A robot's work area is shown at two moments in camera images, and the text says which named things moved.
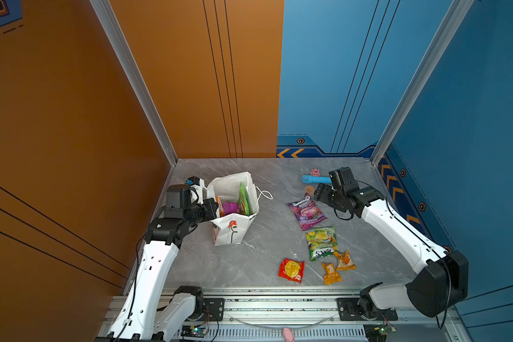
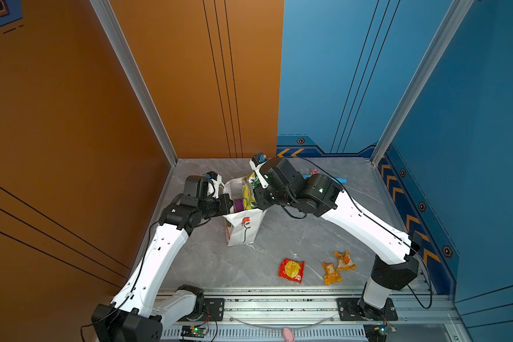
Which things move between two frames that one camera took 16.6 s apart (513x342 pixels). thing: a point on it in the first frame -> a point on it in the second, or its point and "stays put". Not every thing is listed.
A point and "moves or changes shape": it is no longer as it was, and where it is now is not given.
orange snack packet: x=345 y=262 stays put
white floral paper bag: x=231 y=229 moves or changes shape
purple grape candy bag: x=229 y=208 moves or changes shape
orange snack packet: x=330 y=275 stays put
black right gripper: x=320 y=193 -> x=261 y=202
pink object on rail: x=288 y=335 stays put
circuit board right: x=377 y=332 stays put
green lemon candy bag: x=322 y=241 -> x=249 y=182
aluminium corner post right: x=452 y=23 stays put
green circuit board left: x=194 y=330 stays put
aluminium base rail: x=313 y=316 stays put
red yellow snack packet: x=291 y=270 stays put
